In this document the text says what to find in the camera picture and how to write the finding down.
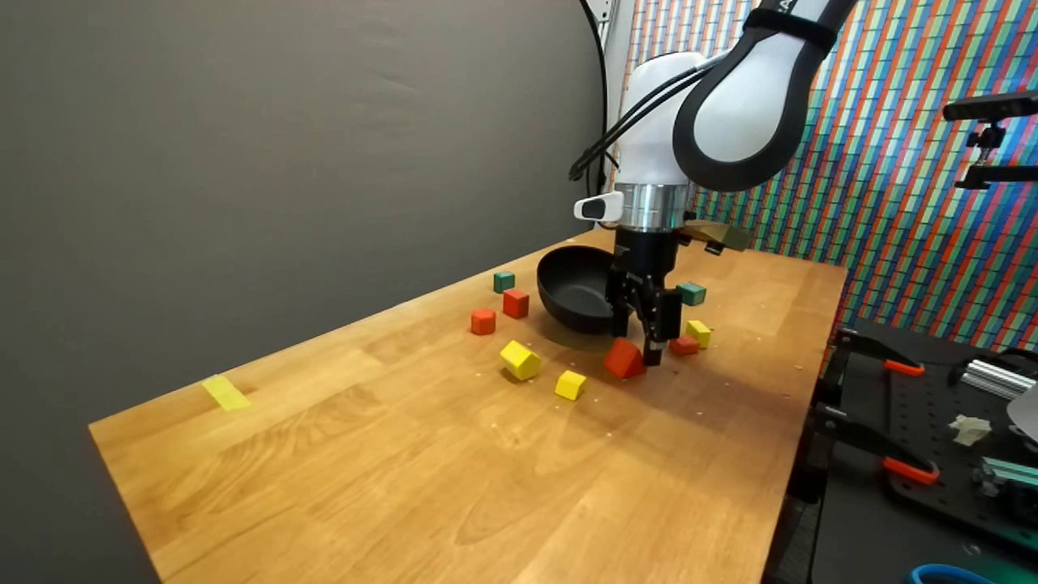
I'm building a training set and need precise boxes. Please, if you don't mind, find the yellow tape strip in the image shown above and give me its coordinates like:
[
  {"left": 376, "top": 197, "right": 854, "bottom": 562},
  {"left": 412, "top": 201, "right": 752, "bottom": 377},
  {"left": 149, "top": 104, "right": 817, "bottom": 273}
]
[{"left": 204, "top": 377, "right": 249, "bottom": 413}]

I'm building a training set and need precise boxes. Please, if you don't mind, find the large green cube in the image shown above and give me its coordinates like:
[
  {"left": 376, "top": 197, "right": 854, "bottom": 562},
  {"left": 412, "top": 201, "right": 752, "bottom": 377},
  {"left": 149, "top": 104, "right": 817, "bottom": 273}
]
[{"left": 679, "top": 282, "right": 708, "bottom": 305}]

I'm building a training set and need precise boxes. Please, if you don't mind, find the yellow-green cube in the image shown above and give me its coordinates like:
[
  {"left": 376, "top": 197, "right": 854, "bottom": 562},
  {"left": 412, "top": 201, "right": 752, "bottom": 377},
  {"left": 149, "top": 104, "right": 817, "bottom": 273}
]
[{"left": 687, "top": 316, "right": 714, "bottom": 348}]

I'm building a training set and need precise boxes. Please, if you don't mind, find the black perforated side board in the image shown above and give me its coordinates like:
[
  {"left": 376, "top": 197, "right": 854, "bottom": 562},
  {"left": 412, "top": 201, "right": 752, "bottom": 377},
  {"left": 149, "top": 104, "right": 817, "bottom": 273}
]
[{"left": 777, "top": 325, "right": 1038, "bottom": 584}]

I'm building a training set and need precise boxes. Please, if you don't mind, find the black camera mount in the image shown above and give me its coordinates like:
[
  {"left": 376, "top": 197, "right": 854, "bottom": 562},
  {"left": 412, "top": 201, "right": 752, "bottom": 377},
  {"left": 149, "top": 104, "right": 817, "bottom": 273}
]
[{"left": 940, "top": 90, "right": 1038, "bottom": 188}]

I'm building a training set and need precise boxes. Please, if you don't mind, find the small green cube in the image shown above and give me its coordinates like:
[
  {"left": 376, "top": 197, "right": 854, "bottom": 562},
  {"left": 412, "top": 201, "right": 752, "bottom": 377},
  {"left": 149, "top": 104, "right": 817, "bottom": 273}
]
[{"left": 495, "top": 273, "right": 517, "bottom": 292}]

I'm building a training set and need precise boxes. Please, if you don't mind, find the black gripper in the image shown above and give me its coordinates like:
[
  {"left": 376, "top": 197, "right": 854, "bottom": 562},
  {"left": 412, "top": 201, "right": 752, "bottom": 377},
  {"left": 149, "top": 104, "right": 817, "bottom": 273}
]
[{"left": 607, "top": 229, "right": 683, "bottom": 365}]

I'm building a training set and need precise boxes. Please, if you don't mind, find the black bowl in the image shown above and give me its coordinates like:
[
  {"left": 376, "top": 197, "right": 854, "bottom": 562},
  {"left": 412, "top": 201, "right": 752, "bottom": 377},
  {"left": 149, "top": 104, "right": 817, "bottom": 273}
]
[{"left": 535, "top": 247, "right": 621, "bottom": 334}]

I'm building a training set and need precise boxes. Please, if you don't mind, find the yellow cube red side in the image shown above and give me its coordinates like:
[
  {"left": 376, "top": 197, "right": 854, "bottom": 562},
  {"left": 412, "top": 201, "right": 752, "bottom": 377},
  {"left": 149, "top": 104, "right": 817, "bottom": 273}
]
[{"left": 668, "top": 337, "right": 700, "bottom": 356}]

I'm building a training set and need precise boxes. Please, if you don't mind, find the large orange-red cube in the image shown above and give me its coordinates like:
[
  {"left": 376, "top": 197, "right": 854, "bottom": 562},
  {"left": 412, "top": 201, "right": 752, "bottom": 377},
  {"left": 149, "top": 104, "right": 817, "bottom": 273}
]
[{"left": 604, "top": 337, "right": 645, "bottom": 379}]

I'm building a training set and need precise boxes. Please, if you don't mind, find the orange-handled clamp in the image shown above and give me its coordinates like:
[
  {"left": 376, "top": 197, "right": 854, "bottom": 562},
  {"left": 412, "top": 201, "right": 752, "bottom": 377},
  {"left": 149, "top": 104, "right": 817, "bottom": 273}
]
[{"left": 838, "top": 327, "right": 928, "bottom": 379}]

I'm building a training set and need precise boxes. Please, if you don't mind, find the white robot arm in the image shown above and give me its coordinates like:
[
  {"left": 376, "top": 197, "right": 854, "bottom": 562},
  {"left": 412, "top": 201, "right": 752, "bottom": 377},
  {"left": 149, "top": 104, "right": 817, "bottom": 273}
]
[{"left": 567, "top": 0, "right": 857, "bottom": 365}]

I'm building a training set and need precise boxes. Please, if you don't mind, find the small yellow cube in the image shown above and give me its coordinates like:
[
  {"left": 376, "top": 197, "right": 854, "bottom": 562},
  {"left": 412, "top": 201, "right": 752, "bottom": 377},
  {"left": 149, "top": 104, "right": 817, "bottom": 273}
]
[{"left": 554, "top": 368, "right": 586, "bottom": 401}]

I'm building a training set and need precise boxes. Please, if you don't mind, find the black clamp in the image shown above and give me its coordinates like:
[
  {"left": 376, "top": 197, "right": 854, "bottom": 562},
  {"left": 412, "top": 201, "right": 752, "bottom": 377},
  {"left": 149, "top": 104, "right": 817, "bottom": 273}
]
[{"left": 810, "top": 406, "right": 940, "bottom": 485}]

